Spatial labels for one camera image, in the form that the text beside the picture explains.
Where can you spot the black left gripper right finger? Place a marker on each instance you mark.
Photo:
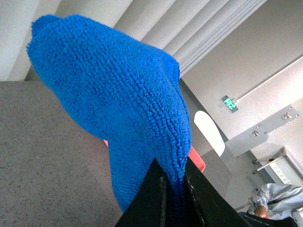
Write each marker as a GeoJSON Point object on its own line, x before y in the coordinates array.
{"type": "Point", "coordinates": [205, 207]}

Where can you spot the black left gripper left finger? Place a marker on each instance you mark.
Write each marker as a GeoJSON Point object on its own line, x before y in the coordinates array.
{"type": "Point", "coordinates": [148, 209]}

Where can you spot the blue microfiber cloth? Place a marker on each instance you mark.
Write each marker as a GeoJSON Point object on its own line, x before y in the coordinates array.
{"type": "Point", "coordinates": [119, 90]}

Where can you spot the pink plastic box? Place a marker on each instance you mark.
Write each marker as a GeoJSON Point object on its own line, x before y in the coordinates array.
{"type": "Point", "coordinates": [196, 159]}

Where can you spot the person in grey clothes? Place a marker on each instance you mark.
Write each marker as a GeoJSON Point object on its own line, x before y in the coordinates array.
{"type": "Point", "coordinates": [275, 201]}

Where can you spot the green exit sign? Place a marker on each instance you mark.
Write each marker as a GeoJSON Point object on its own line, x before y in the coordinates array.
{"type": "Point", "coordinates": [230, 104]}

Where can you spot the white pleated curtain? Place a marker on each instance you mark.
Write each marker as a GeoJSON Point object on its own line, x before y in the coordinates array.
{"type": "Point", "coordinates": [186, 29]}

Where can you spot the grey metal door frame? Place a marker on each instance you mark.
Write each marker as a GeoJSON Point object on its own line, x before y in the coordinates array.
{"type": "Point", "coordinates": [259, 133]}

